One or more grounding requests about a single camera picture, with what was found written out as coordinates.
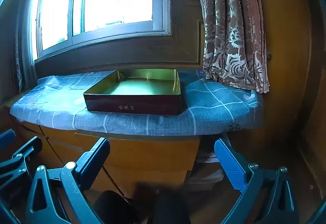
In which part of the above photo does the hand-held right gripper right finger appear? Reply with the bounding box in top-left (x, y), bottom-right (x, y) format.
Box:
top-left (214, 138), bottom-right (301, 224)

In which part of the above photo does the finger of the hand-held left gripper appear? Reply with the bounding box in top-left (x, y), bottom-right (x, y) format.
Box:
top-left (0, 137), bottom-right (43, 184)
top-left (0, 129), bottom-right (16, 147)

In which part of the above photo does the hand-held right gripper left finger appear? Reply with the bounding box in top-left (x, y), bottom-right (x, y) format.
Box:
top-left (25, 137), bottom-right (111, 224)

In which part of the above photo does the wooden drawer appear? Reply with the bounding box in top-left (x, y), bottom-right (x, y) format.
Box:
top-left (74, 129), bottom-right (202, 199)

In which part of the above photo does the dark red tin box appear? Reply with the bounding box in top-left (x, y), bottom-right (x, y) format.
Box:
top-left (83, 69), bottom-right (182, 115)

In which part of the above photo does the translucent plastic storage box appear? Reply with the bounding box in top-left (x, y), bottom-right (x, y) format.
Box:
top-left (190, 151), bottom-right (226, 187)

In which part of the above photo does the orange wooden cabinet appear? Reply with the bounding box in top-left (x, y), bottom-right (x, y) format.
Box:
top-left (19, 122), bottom-right (87, 171)

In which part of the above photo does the blue checked cloth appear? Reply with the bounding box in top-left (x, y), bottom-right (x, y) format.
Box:
top-left (10, 69), bottom-right (264, 137)

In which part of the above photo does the narrow patterned curtain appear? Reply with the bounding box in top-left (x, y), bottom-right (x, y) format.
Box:
top-left (10, 41), bottom-right (27, 96)

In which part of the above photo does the wooden wardrobe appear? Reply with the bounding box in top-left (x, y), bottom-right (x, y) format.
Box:
top-left (252, 0), bottom-right (323, 189)

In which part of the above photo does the brown patterned curtain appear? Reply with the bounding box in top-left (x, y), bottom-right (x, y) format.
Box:
top-left (192, 0), bottom-right (270, 94)

